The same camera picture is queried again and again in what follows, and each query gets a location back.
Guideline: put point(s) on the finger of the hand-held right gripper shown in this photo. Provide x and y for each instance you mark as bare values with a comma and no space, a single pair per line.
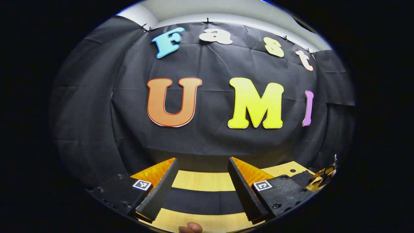
329,170
321,182

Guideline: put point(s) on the black backdrop cloth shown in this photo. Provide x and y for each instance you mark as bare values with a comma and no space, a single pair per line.
97,113

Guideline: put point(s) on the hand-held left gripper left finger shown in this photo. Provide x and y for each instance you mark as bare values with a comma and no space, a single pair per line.
160,194

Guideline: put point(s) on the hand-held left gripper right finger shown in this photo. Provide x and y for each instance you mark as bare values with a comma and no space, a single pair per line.
245,197

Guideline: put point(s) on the dark blue jeans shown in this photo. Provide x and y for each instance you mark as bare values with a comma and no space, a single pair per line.
203,200

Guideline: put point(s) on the row of black cloth clips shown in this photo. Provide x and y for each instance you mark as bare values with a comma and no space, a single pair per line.
208,20

